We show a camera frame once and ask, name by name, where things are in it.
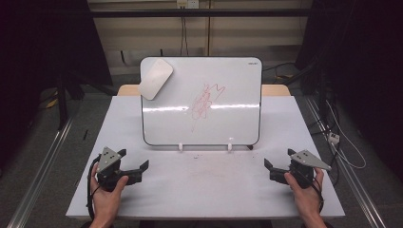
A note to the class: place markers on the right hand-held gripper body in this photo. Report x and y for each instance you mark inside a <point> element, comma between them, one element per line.
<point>302,166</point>

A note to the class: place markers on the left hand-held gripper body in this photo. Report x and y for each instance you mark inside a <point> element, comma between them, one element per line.
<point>109,164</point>

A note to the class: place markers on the white whiteboard eraser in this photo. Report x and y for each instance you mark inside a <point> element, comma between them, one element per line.
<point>155,79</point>

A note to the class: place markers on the white whiteboard with black frame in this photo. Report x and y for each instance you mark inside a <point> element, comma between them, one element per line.
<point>202,104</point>

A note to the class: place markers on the person's right hand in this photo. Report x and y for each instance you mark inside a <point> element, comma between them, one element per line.
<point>304,198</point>

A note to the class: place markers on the person's left hand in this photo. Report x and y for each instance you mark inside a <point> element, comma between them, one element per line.
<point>106,199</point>

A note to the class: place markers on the small black pen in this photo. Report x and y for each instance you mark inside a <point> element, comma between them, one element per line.
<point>85,135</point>

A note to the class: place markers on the white power strip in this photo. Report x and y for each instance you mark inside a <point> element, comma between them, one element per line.
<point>333,138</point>

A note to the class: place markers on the wooden table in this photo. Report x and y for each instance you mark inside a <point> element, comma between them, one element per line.
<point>275,90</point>

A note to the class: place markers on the black metal stand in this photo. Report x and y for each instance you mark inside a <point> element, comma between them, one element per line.
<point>62,101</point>

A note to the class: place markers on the black curtain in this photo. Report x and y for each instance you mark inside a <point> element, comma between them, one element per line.
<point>364,63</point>
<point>38,47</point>

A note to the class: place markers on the black horizontal bar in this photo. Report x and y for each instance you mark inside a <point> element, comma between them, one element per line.
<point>202,13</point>

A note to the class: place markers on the aluminium floor rail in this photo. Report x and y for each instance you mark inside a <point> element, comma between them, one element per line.
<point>41,171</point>
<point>348,177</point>

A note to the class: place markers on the white wall socket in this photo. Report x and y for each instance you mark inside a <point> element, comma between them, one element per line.
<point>188,3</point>

